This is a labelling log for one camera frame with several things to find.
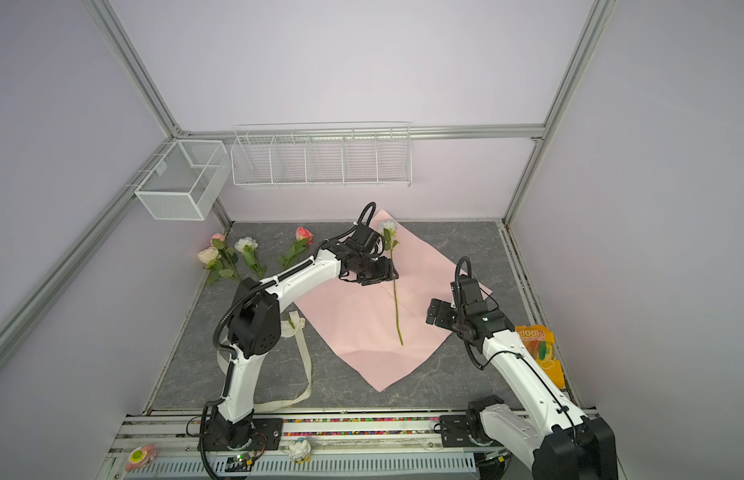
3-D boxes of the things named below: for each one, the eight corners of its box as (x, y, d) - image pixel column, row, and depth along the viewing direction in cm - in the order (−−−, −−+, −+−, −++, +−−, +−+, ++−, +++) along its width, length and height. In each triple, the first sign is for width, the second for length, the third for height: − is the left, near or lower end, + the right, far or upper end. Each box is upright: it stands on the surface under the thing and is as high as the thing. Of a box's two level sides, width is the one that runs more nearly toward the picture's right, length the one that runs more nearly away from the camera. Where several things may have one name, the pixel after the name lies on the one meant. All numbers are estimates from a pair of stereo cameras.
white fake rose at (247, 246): (237, 253, 114) (231, 244, 110) (254, 243, 117) (249, 234, 113) (260, 278, 106) (254, 269, 102) (277, 267, 110) (272, 258, 105)
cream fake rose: (211, 286, 105) (206, 280, 102) (200, 257, 113) (195, 251, 110) (234, 275, 108) (230, 269, 105) (222, 248, 116) (218, 242, 113)
